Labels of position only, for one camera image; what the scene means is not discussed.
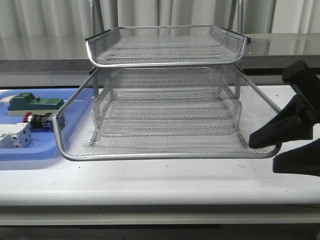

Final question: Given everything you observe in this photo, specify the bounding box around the blue plastic tray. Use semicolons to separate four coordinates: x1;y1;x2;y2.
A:
0;88;95;170

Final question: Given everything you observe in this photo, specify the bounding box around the silver metal rack frame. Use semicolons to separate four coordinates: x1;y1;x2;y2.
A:
88;0;250;148

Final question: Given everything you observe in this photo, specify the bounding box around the grey background counter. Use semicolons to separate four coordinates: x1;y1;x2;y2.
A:
0;33;320;89

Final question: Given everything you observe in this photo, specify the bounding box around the red emergency push button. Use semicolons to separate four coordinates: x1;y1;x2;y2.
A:
22;112;56;132

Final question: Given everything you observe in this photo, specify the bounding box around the silver mesh tray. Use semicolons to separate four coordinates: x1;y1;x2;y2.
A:
52;65;281;161
85;25;250;68
93;67;243;138

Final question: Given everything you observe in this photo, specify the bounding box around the green and beige switch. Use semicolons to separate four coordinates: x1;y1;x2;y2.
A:
0;92;64;117

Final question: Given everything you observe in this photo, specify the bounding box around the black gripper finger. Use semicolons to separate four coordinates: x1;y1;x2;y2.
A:
248;94;313;148

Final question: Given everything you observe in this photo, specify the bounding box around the white circuit breaker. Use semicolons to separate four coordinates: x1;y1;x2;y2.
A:
0;123;32;149

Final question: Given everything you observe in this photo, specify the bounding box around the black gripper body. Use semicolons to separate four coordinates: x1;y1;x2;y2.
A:
272;60;320;177

